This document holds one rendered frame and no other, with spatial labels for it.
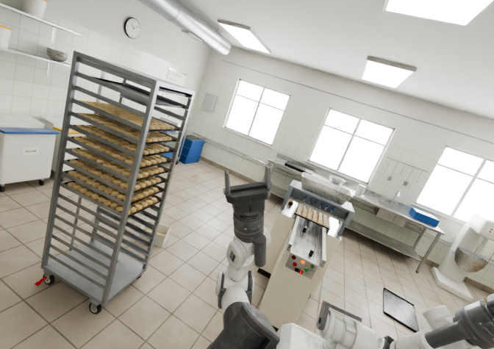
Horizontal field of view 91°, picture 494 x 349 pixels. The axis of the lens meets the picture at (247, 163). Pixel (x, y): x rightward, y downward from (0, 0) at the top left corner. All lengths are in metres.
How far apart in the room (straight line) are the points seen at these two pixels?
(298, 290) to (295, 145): 4.00
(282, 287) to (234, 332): 1.72
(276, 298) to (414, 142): 4.41
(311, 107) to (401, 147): 2.01
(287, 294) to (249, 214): 1.82
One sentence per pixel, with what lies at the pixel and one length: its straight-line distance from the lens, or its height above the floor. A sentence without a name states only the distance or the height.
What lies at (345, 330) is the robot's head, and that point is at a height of 1.47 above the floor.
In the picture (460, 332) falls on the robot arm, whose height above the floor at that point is 1.53.
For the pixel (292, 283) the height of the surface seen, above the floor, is 0.56.
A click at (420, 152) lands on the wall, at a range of 5.96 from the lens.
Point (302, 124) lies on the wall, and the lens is 5.83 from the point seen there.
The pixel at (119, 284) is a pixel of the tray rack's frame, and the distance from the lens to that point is 2.48.
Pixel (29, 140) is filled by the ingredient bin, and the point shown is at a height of 0.65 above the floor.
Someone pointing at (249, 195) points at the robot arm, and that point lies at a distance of 0.63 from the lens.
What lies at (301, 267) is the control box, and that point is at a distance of 2.24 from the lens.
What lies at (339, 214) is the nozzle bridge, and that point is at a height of 1.07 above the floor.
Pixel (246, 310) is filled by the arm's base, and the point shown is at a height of 1.40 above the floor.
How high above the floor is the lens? 1.88
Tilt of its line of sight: 14 degrees down
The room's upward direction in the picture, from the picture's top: 19 degrees clockwise
